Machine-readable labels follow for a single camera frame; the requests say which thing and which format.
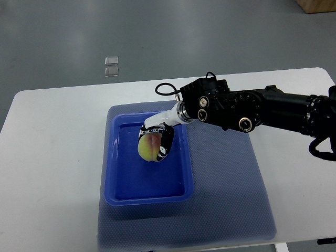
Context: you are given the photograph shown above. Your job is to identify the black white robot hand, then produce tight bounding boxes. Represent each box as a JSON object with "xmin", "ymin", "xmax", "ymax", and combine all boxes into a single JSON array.
[{"xmin": 138, "ymin": 101, "xmax": 194, "ymax": 162}]

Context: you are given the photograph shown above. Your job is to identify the lower metal floor plate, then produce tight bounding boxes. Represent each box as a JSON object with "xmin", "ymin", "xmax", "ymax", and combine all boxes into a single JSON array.
[{"xmin": 104, "ymin": 66, "xmax": 119, "ymax": 77}]

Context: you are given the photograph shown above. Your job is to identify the blue plastic tray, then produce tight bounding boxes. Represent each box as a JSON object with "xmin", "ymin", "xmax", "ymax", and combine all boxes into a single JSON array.
[{"xmin": 101, "ymin": 112, "xmax": 194, "ymax": 206}]

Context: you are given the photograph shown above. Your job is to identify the metal floor plate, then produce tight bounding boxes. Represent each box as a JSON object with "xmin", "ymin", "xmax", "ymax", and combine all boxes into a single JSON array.
[
  {"xmin": 104, "ymin": 66, "xmax": 119, "ymax": 77},
  {"xmin": 104, "ymin": 56, "xmax": 119, "ymax": 66}
]

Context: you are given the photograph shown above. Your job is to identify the wooden box corner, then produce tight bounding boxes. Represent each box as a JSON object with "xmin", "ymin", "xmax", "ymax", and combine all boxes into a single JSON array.
[{"xmin": 296, "ymin": 0, "xmax": 335, "ymax": 14}]

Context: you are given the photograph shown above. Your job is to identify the upper metal floor plate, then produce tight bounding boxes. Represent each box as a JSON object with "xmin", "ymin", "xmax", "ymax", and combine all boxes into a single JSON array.
[{"xmin": 104, "ymin": 56, "xmax": 119, "ymax": 66}]

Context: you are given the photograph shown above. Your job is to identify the blue grey mesh mat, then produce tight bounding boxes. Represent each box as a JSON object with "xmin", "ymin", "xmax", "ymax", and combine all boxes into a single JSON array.
[{"xmin": 98, "ymin": 101, "xmax": 277, "ymax": 251}]

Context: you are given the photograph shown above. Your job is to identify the green pink peach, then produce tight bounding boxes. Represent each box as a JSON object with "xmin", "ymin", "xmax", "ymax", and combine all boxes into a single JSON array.
[{"xmin": 138, "ymin": 133, "xmax": 162, "ymax": 162}]

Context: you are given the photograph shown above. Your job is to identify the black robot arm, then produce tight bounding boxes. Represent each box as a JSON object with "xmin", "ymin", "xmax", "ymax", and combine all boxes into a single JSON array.
[{"xmin": 171, "ymin": 72, "xmax": 335, "ymax": 161}]

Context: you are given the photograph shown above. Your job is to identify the white table leg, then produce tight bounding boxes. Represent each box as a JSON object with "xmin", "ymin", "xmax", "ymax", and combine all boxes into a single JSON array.
[{"xmin": 274, "ymin": 243, "xmax": 289, "ymax": 252}]

